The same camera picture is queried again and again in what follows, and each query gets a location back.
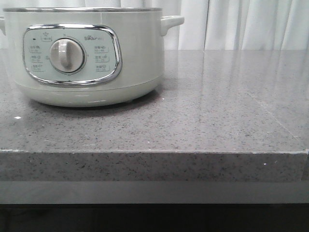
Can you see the pale green electric cooking pot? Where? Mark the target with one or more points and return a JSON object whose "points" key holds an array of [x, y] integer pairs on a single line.
{"points": [[86, 57]]}

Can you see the white pleated curtain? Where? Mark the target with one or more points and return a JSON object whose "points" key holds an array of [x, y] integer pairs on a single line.
{"points": [[216, 24]]}

